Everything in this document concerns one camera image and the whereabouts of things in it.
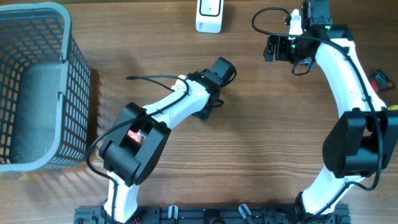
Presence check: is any red small carton box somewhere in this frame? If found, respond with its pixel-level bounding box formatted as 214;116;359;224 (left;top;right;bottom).
127;130;146;144

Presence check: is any black red snack packet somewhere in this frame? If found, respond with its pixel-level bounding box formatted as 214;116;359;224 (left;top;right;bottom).
369;69;395;93

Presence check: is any yellow drink bottle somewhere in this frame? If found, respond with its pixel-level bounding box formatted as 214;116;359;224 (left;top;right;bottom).
388;105;398;110

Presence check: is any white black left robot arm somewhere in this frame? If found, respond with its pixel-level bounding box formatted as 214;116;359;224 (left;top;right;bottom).
99;57;237;223

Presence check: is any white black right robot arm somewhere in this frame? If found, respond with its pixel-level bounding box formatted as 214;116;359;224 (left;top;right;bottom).
263;1;397;223

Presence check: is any white barcode scanner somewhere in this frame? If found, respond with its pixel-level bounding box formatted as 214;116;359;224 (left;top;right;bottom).
195;0;224;34

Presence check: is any grey plastic mesh basket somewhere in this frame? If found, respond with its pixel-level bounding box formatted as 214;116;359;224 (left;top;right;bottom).
1;2;91;173

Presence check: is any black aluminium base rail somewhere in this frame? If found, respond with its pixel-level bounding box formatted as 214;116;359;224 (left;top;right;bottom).
73;204;351;224

